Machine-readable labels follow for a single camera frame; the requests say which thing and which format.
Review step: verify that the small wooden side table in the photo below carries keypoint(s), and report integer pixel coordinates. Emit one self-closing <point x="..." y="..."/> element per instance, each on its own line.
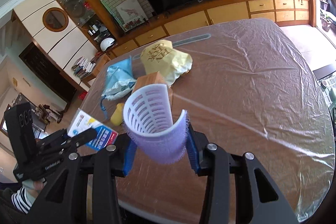
<point x="100" y="63"/>

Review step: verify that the round wooden wall mirror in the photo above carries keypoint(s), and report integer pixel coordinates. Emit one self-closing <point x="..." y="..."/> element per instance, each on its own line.
<point x="55" y="19"/>

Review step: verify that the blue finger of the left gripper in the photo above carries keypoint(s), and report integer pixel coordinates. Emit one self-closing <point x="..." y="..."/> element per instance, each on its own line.
<point x="54" y="139"/>
<point x="73" y="143"/>

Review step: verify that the yellow paper bag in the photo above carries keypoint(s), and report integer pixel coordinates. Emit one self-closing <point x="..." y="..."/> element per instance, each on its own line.
<point x="163" y="58"/>

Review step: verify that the brown cardboard box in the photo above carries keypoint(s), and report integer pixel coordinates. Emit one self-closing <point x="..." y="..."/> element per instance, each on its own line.
<point x="153" y="78"/>

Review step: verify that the purple hair roller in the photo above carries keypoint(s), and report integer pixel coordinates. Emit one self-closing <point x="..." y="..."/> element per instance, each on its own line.
<point x="149" y="123"/>

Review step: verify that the stack of books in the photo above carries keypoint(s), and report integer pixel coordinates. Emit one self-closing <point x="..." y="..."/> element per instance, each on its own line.
<point x="83" y="67"/>

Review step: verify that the yellow lidded cup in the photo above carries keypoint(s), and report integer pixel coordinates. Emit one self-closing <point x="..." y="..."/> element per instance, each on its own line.
<point x="117" y="117"/>

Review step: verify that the person's left hand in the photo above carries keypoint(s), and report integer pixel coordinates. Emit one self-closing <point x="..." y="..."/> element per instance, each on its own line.
<point x="34" y="185"/>

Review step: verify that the wooden tv cabinet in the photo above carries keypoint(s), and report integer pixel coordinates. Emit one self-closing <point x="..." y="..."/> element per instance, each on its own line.
<point x="210" y="12"/>

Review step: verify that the red plastic basket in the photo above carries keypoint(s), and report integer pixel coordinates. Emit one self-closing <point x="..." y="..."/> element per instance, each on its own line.
<point x="82" y="95"/>

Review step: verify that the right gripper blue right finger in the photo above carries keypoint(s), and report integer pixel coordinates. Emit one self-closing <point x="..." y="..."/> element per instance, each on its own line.
<point x="192" y="148"/>

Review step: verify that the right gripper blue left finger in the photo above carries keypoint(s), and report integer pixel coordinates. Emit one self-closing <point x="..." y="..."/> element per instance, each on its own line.
<point x="129" y="151"/>

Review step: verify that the blue drawstring bag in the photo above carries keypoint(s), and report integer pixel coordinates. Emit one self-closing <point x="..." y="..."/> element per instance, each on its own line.
<point x="119" y="81"/>

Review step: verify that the white blue carton box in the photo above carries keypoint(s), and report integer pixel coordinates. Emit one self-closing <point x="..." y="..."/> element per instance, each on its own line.
<point x="100" y="135"/>

